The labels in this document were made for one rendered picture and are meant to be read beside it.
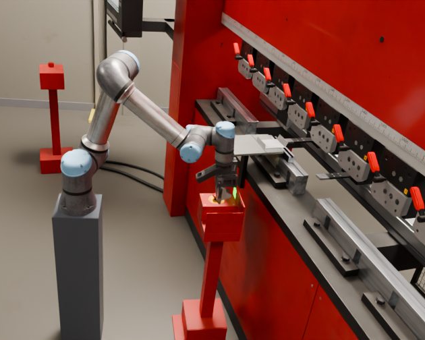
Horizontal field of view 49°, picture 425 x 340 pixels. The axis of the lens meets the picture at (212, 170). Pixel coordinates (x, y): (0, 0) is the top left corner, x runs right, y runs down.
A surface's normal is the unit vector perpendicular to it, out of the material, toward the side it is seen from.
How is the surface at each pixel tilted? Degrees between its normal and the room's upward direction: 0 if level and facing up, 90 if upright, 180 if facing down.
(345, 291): 0
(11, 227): 0
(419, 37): 90
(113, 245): 0
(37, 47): 90
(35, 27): 90
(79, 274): 90
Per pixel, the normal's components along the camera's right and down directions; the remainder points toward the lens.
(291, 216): 0.11, -0.87
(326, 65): -0.95, 0.06
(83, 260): 0.11, 0.50
